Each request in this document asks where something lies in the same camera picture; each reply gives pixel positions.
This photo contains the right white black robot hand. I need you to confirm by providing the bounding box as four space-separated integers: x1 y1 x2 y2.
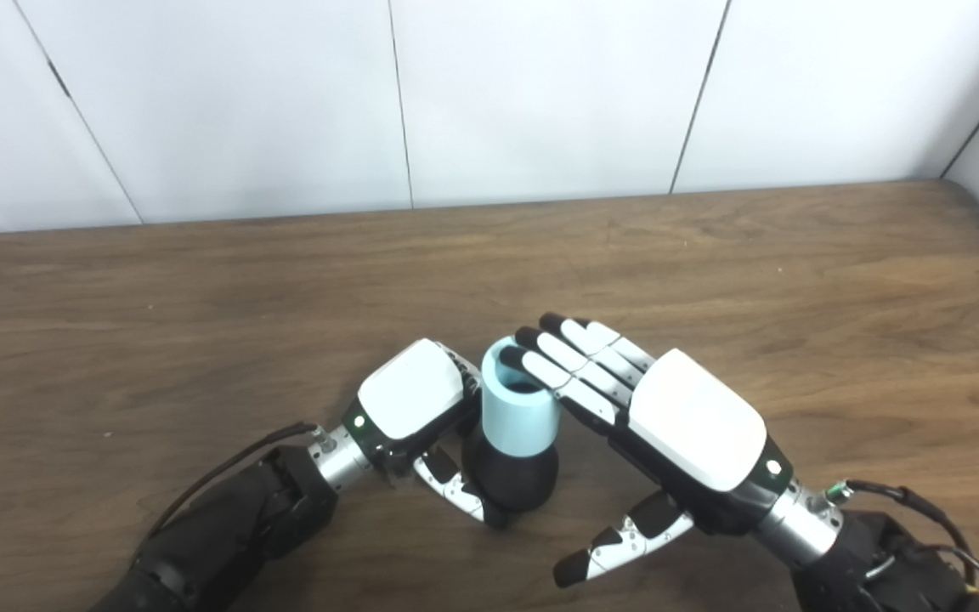
500 312 795 589

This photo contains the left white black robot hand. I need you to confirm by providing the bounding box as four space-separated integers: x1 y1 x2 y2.
341 338 509 530

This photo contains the light blue cylinder cup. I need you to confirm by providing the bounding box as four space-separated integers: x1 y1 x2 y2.
480 336 562 457

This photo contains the black funnel-shaped nozzle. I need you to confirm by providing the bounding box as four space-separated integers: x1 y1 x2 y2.
462 382 560 513

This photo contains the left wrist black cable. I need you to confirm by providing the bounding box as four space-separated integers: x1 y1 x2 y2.
145 422 329 541

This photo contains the right wrist cable with connector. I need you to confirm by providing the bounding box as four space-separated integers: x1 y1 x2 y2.
825 479 979 612

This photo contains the thin black right arm wire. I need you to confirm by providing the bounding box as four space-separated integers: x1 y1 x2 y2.
863 544 979 612

